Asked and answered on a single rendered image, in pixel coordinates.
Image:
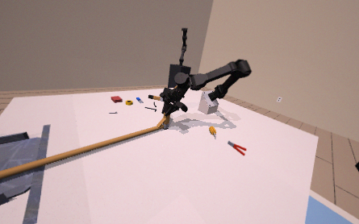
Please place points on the red-handled pliers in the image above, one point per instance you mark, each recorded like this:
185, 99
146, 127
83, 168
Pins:
236, 147

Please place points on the orange ribbed handle with grey metal rod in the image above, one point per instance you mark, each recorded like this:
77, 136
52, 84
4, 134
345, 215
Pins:
212, 130

